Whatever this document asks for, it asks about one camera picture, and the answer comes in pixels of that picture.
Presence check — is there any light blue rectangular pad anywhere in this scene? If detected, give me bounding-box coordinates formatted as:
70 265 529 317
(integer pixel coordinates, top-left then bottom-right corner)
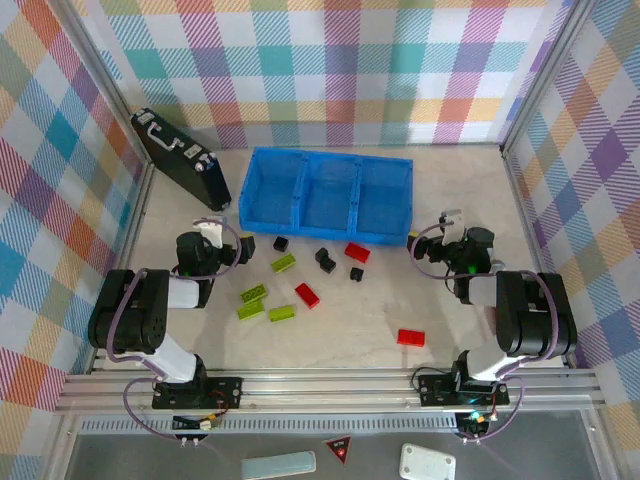
240 449 318 479

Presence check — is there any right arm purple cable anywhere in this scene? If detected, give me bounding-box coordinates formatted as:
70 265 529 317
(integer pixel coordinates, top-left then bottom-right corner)
407 222 576 444

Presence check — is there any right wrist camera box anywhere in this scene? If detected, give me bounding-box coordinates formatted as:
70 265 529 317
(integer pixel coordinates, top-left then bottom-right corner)
438 208 465 246

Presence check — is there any slotted cable duct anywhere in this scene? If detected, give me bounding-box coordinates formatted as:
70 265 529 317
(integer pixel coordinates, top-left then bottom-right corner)
79 412 589 434

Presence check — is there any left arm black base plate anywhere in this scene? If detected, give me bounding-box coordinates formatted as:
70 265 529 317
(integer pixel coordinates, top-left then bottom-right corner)
151 375 245 411

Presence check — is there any red triangle stop button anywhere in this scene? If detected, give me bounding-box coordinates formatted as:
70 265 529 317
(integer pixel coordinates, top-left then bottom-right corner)
321 434 353 466

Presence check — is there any white rectangular plate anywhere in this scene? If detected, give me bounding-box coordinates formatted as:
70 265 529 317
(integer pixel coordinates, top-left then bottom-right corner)
398 442 457 480

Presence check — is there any small electronics board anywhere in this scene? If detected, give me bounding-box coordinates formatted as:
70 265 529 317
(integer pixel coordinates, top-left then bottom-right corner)
172 413 222 432
457 409 497 434

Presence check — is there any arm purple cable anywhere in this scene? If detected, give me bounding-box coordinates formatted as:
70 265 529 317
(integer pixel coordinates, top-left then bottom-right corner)
407 222 576 444
102 217 244 444

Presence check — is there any aluminium frame post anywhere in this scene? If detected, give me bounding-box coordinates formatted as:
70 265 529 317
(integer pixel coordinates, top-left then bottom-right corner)
499 0 596 157
49 0 154 169

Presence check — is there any aluminium side rail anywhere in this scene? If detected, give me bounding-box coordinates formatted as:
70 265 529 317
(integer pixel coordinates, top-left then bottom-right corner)
84 162 156 375
501 147 576 371

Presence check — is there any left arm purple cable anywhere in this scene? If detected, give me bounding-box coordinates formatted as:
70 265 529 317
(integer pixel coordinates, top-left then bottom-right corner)
102 217 244 444

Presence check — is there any black briefcase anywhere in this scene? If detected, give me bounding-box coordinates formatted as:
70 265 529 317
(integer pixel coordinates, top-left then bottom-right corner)
129 107 234 214

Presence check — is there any blue three-compartment bin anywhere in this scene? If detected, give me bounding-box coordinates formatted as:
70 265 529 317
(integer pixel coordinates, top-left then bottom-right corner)
237 146 415 248

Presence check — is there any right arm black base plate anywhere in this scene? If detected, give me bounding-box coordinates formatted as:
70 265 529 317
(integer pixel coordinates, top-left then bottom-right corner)
417 372 511 407

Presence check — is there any aluminium mounting rail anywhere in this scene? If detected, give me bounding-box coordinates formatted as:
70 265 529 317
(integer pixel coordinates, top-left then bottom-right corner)
53 368 607 415

